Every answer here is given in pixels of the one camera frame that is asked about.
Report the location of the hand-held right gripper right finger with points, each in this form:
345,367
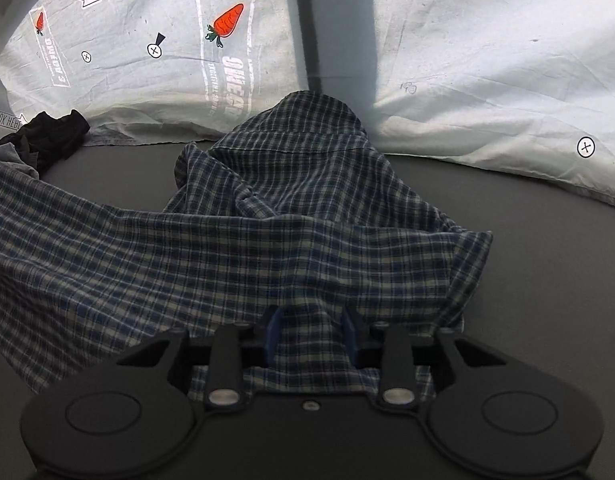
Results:
349,334

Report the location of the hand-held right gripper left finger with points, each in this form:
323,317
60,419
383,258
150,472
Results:
273,331

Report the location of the blue plaid shirt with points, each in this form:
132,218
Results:
237,235

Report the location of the black garment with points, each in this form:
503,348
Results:
52,135

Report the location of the white printed curtain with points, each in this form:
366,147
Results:
462,60

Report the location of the grey garment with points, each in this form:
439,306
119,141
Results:
7,156

